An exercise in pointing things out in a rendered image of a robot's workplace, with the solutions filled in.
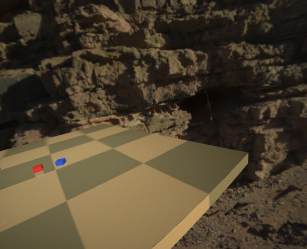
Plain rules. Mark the blue lego brick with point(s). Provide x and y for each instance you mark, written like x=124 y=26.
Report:
x=60 y=161

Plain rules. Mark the red block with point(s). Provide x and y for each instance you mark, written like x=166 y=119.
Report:
x=37 y=168

